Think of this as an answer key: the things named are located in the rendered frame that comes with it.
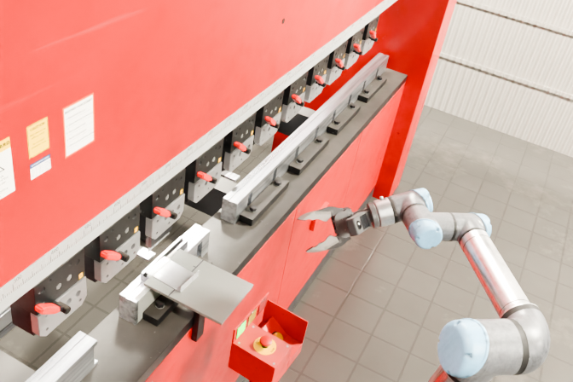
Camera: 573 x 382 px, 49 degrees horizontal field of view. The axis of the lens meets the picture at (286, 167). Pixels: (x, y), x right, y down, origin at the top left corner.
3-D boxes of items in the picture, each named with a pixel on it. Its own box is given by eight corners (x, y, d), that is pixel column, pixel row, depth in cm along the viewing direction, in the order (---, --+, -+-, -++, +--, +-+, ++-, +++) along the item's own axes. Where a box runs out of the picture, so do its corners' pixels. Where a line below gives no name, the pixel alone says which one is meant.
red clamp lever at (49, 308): (45, 308, 129) (72, 306, 138) (30, 299, 130) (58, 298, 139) (41, 316, 128) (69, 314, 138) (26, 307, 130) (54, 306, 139)
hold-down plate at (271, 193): (251, 226, 228) (252, 220, 227) (239, 220, 230) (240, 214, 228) (288, 187, 252) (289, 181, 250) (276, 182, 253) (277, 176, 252)
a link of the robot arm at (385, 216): (396, 224, 169) (388, 195, 169) (379, 229, 169) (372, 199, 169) (390, 222, 177) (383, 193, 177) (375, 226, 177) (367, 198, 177)
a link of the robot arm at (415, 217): (460, 227, 160) (443, 203, 169) (419, 226, 157) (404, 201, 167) (452, 251, 164) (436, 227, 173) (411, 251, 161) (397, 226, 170)
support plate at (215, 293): (221, 326, 174) (222, 323, 174) (143, 285, 182) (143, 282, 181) (252, 286, 188) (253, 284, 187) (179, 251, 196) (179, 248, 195)
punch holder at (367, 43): (361, 56, 294) (369, 23, 285) (344, 50, 296) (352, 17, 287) (373, 47, 305) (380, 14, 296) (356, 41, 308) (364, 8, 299)
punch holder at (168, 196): (151, 243, 170) (153, 194, 161) (125, 230, 172) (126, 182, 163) (183, 215, 182) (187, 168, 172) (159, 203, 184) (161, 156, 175)
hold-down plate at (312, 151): (298, 176, 259) (300, 170, 258) (287, 170, 261) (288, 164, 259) (327, 144, 283) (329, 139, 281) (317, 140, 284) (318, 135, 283)
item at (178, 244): (148, 284, 185) (149, 276, 184) (140, 280, 186) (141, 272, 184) (188, 246, 201) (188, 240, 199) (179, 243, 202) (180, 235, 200)
